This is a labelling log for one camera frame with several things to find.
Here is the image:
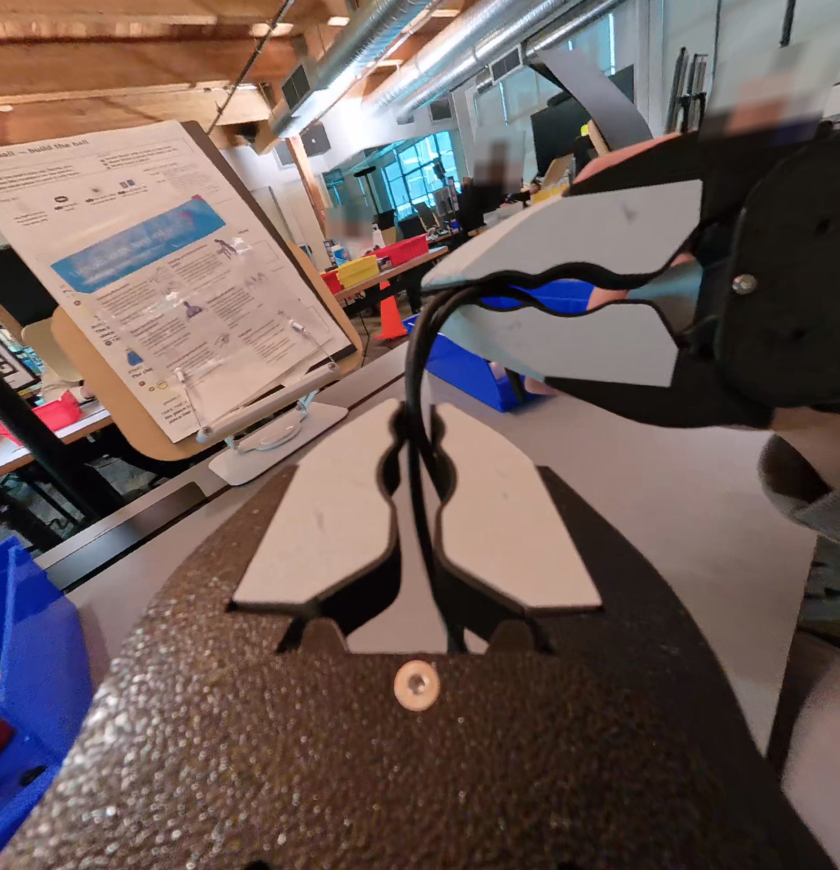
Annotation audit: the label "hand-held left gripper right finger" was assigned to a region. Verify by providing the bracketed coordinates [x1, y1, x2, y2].
[430, 403, 604, 647]

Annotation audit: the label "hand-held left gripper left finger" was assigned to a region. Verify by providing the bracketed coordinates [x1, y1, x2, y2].
[231, 400, 404, 638]

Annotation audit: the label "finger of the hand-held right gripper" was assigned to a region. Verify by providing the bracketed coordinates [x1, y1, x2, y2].
[442, 298, 682, 390]
[419, 179, 705, 293]

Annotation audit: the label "blue plastic bin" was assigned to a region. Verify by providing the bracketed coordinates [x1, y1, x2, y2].
[0, 536, 95, 844]
[403, 275, 598, 414]

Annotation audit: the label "black cable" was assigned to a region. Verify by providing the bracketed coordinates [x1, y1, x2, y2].
[403, 284, 502, 657]

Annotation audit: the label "grey desk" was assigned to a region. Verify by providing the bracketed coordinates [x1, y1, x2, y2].
[36, 336, 823, 783]

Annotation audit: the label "person's right hand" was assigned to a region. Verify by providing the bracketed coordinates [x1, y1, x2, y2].
[573, 135, 696, 198]

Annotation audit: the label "red plastic bin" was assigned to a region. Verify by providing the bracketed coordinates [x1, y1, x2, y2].
[372, 233, 451, 265]
[0, 393, 82, 432]

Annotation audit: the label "orange traffic cone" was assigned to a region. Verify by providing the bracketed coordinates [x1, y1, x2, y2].
[375, 294, 410, 342]

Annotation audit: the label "yellow plastic bin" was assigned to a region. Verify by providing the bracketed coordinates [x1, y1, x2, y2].
[335, 256, 381, 288]

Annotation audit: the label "white instruction sheet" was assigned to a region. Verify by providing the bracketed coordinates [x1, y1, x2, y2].
[0, 121, 353, 443]

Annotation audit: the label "black metal pole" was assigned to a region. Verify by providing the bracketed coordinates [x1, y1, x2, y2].
[0, 370, 118, 545]

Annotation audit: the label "beige document stand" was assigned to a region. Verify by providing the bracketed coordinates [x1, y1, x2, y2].
[20, 318, 87, 387]

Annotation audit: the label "framed marker sign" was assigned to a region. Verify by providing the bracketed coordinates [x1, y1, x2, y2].
[0, 333, 39, 395]

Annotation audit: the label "person's grey sweatshirt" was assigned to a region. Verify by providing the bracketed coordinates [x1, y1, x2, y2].
[780, 741, 840, 870]

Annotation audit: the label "silver ventilation duct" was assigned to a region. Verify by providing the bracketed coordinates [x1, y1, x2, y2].
[362, 0, 632, 123]
[269, 0, 434, 140]

